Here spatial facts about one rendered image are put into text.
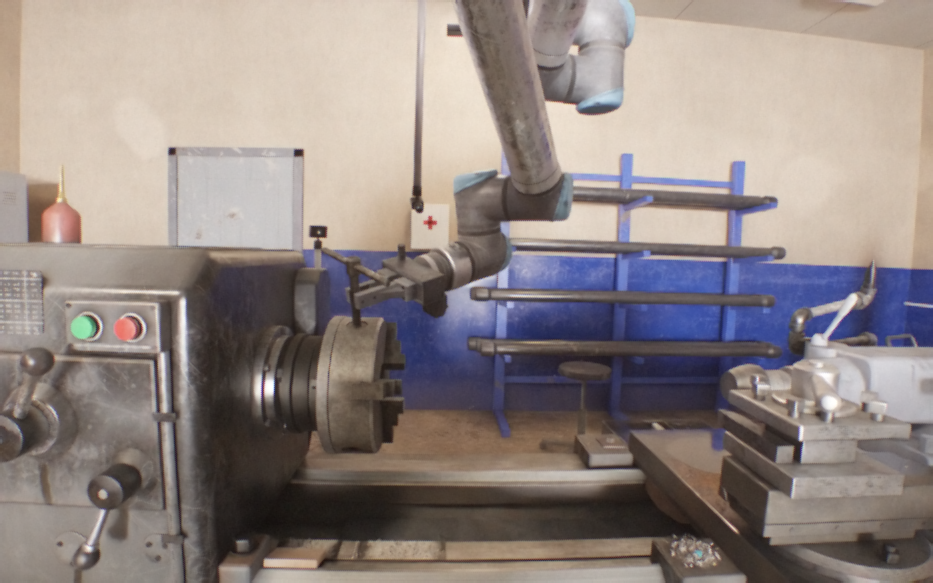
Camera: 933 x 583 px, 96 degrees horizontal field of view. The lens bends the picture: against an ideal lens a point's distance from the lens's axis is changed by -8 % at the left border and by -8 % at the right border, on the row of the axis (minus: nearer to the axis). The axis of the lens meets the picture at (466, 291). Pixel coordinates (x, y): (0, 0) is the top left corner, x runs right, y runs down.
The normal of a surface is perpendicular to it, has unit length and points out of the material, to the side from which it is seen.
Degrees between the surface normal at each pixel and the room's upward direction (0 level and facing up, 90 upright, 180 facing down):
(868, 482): 90
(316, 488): 90
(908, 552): 0
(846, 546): 0
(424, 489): 90
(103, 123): 90
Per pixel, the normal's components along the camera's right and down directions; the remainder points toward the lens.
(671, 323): 0.05, 0.08
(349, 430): 0.04, 0.43
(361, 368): 0.06, -0.38
